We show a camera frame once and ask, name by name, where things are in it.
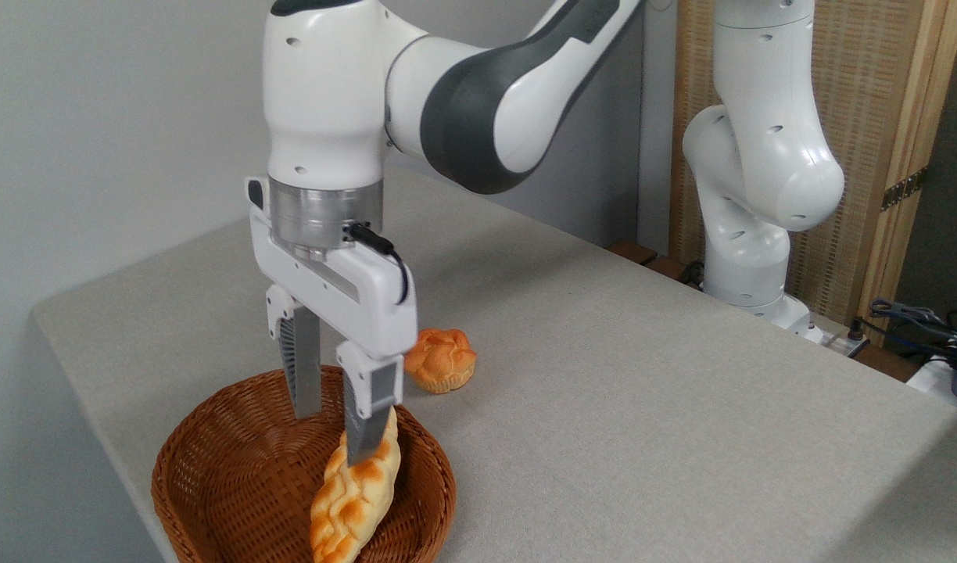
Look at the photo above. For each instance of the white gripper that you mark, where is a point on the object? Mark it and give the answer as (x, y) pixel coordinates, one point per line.
(365, 297)

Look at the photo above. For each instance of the round orange bun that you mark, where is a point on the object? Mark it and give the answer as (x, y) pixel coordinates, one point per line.
(447, 360)

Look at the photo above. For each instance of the long braided bread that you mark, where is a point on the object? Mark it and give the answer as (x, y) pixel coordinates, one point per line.
(353, 500)

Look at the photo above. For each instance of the brown wooden board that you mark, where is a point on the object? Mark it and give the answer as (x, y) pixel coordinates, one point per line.
(635, 252)

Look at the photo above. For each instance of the brass screen hinge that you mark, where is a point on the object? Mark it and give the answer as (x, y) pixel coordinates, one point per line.
(905, 189)

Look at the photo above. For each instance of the beige tablecloth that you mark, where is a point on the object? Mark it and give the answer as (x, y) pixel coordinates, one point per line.
(643, 407)

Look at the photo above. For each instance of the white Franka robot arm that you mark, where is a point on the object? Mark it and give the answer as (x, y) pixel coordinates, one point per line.
(322, 94)

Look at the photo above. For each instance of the wooden rattan folding screen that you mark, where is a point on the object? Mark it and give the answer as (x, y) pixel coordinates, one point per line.
(865, 94)

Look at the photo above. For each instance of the brown wicker basket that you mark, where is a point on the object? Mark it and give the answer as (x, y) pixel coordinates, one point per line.
(228, 477)

